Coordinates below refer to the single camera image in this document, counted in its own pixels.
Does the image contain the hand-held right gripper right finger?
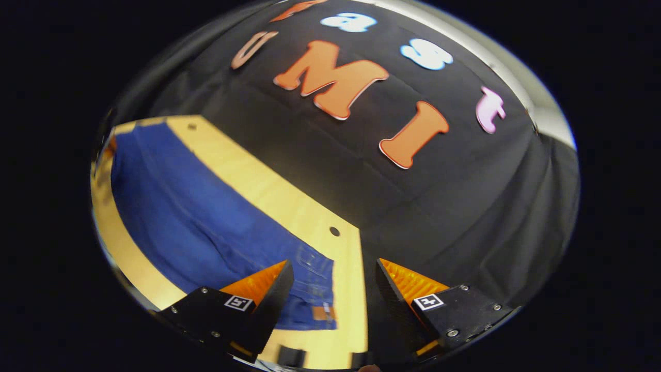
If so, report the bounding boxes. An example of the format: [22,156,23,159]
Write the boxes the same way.
[375,258,520,360]

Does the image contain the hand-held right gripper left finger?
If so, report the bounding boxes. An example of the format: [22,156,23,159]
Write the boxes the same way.
[158,260,295,362]

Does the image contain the blue jeans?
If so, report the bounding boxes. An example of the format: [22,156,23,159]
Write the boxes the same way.
[110,122,337,331]

